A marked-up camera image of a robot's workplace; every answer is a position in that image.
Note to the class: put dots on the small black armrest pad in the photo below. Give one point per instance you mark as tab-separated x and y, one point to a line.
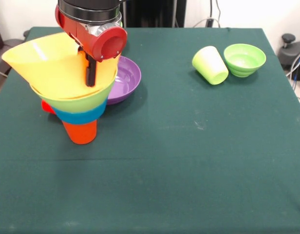
26	33

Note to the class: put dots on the orange cup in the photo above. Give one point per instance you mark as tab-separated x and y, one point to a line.
81	135

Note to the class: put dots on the red cup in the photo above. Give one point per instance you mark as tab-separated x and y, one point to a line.
46	107

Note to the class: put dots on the yellow-green cup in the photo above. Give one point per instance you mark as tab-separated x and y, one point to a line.
212	68

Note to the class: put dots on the blue bowl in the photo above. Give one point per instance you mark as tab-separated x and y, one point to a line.
79	118

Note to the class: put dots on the purple bowl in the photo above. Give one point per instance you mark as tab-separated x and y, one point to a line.
128	80

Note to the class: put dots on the large yellow bowl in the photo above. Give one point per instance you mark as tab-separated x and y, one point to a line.
47	70

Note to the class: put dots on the small green bowl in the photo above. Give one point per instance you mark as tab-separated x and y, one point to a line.
247	58

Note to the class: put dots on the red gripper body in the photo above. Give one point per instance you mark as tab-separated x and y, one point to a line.
96	44

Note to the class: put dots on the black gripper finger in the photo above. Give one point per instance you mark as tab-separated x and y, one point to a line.
91	73

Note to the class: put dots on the dark green tablecloth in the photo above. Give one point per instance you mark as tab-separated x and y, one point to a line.
150	182

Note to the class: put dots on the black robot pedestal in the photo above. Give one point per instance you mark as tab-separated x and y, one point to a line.
152	12

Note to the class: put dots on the black power plug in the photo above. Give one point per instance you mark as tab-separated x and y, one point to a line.
209	22

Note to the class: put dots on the black knobbed stand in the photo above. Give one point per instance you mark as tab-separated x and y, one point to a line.
288	39

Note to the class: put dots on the grey chair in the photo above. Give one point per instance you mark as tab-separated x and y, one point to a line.
5	56

